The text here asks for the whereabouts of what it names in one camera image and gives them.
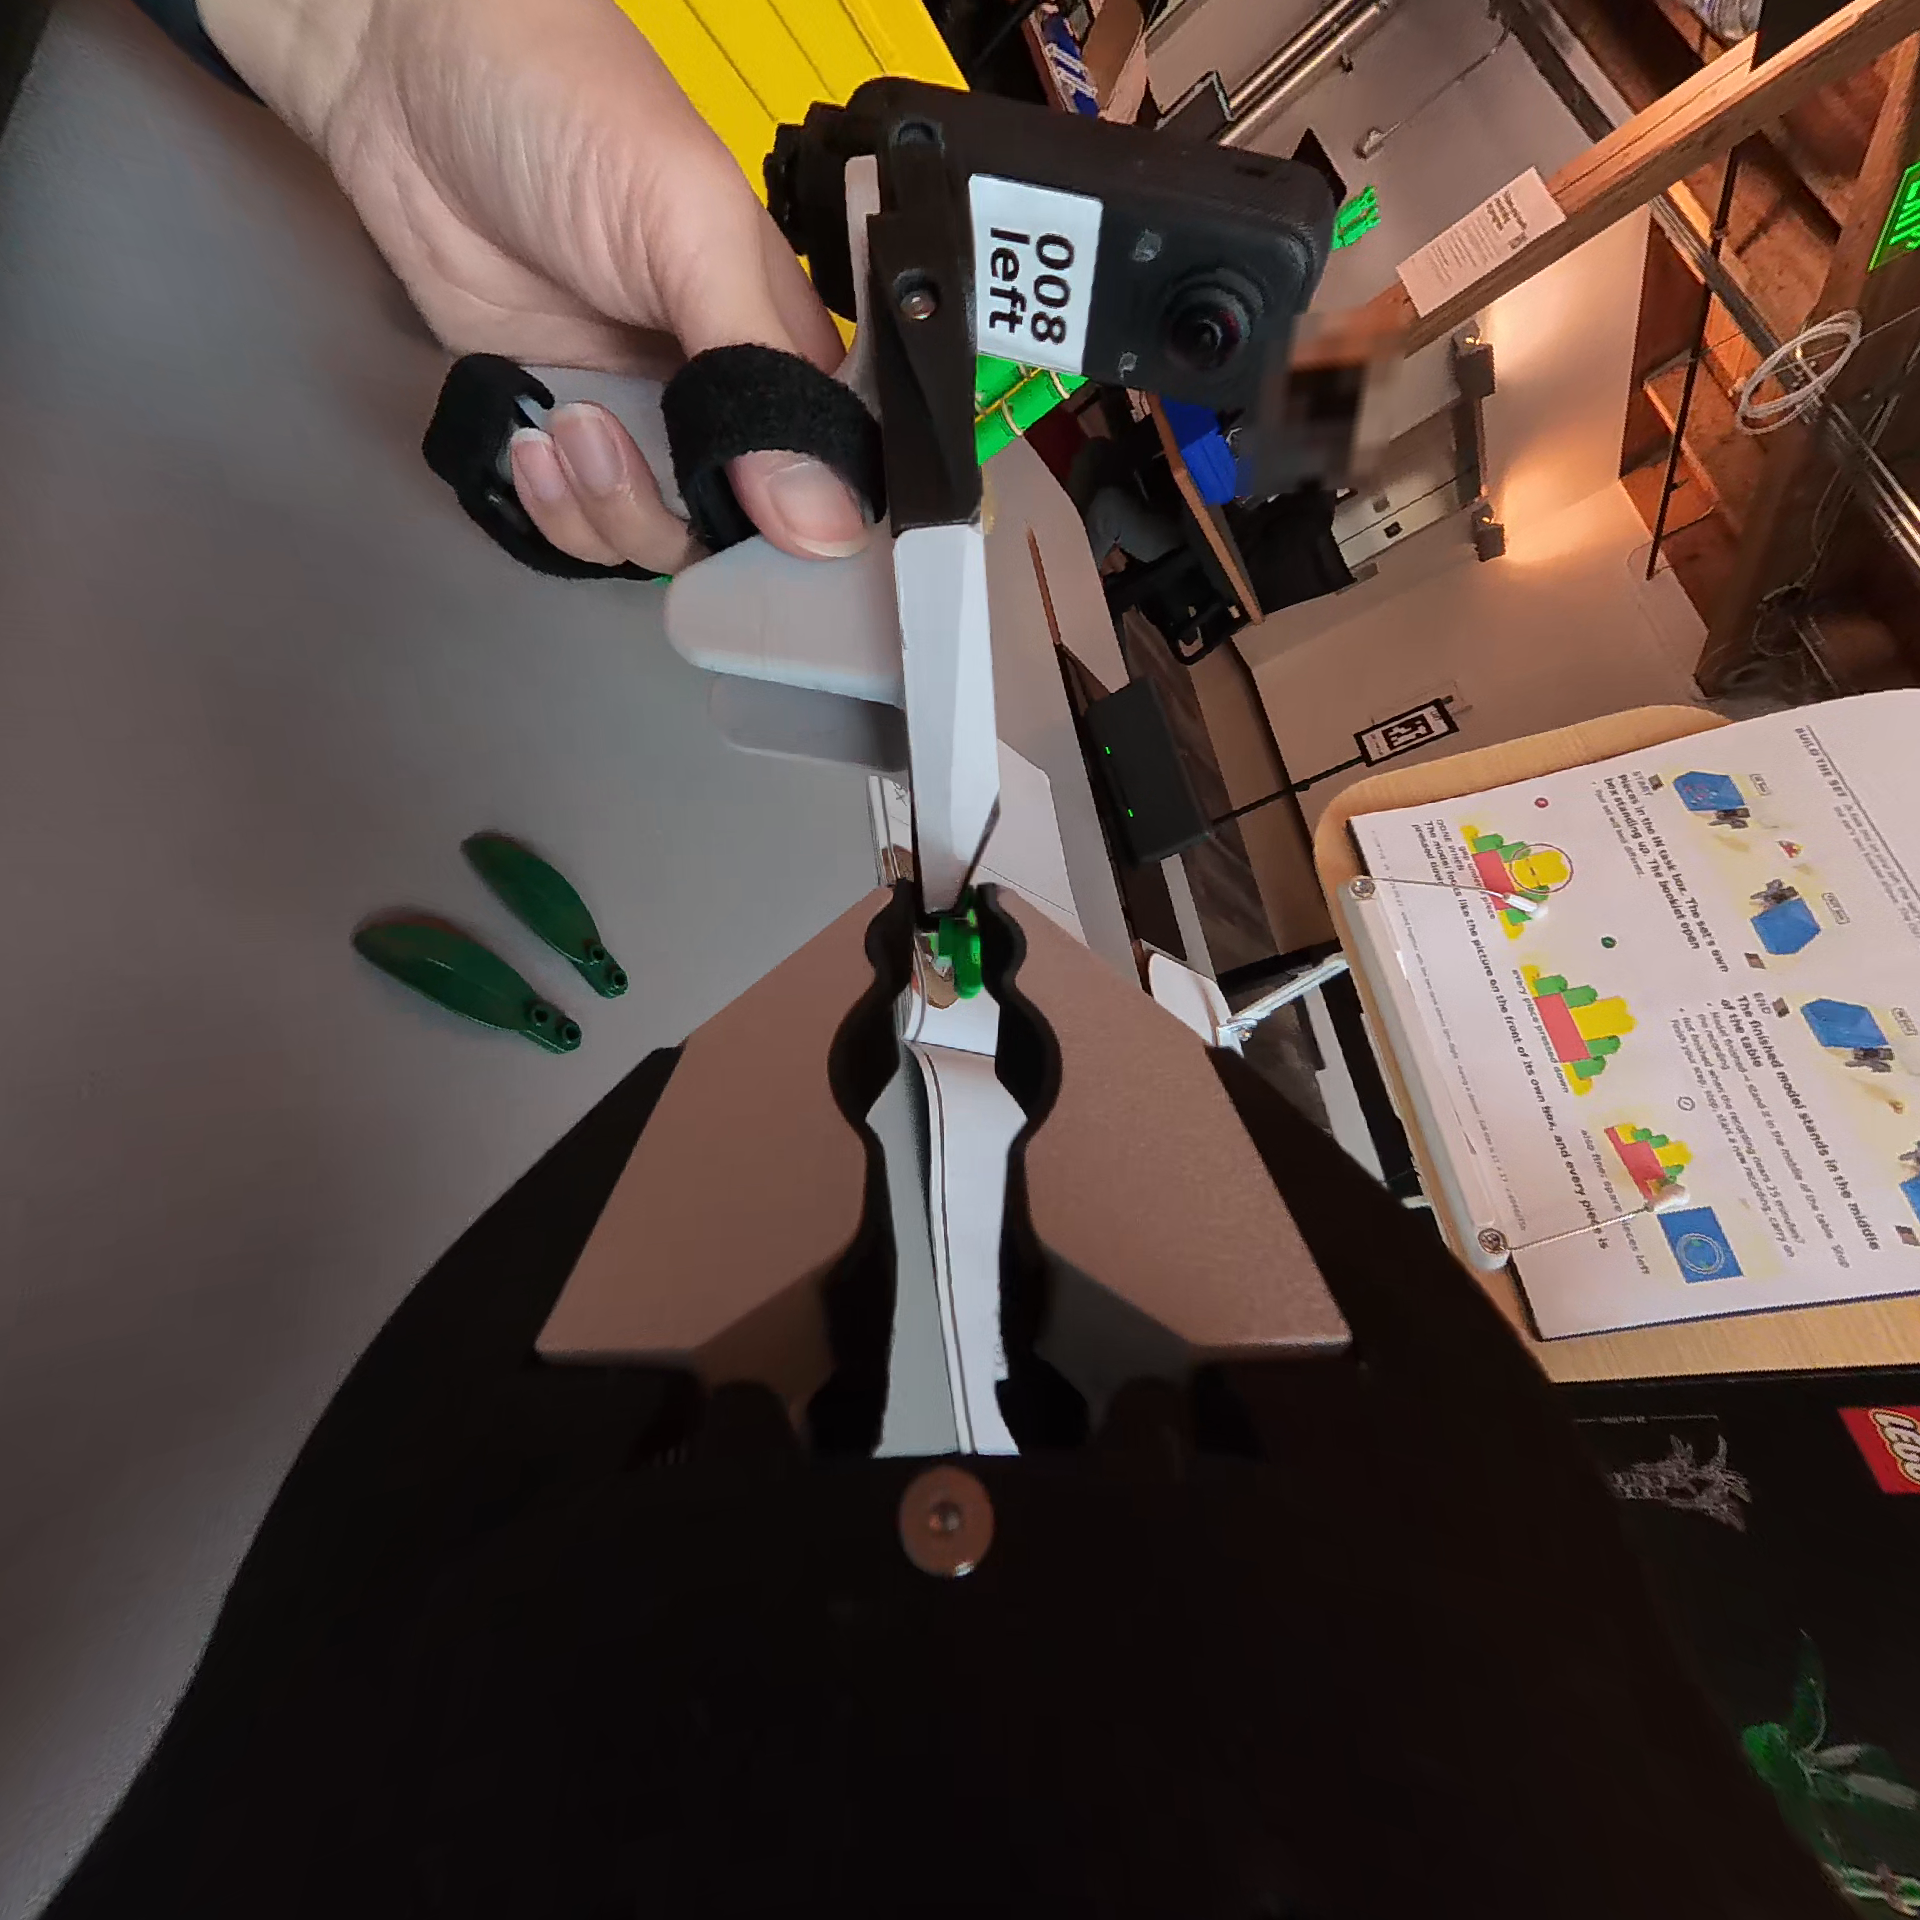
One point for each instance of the lego instruction booklet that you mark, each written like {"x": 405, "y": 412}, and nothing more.
{"x": 974, "y": 1201}

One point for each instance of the wooden sign board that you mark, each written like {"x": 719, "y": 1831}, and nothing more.
{"x": 1441, "y": 781}

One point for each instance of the wooden beam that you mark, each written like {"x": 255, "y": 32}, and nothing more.
{"x": 1650, "y": 165}

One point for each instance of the small bright green lego piece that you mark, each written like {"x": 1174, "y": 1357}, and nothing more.
{"x": 960, "y": 949}

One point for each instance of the dark green lego leaf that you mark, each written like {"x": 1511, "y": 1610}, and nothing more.
{"x": 451, "y": 974}
{"x": 541, "y": 908}

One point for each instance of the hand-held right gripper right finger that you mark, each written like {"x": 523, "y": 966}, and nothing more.
{"x": 1171, "y": 1201}

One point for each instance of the white paper notice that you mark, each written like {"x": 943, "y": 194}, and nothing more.
{"x": 1478, "y": 240}

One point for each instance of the person's left hand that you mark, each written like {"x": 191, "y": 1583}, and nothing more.
{"x": 525, "y": 165}

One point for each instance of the wooden shelf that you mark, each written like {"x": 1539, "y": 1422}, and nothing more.
{"x": 1771, "y": 525}

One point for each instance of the black box with green lights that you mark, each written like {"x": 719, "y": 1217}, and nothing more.
{"x": 1148, "y": 764}

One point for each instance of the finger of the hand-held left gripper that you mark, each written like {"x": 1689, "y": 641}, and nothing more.
{"x": 944, "y": 690}

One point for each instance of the printed task sheet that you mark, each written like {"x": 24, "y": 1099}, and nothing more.
{"x": 1725, "y": 961}

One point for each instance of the black white marker tag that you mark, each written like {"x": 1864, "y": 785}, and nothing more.
{"x": 1406, "y": 733}

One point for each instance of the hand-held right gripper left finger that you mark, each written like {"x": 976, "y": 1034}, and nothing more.
{"x": 705, "y": 1214}

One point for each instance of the blue storage crate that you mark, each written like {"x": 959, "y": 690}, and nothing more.
{"x": 1201, "y": 451}

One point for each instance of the yellow ribbed crate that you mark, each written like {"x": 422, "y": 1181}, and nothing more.
{"x": 751, "y": 44}

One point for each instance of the green lego bamboo model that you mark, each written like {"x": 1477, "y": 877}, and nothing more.
{"x": 1029, "y": 412}

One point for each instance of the dark lego box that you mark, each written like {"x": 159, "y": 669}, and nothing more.
{"x": 1725, "y": 1620}

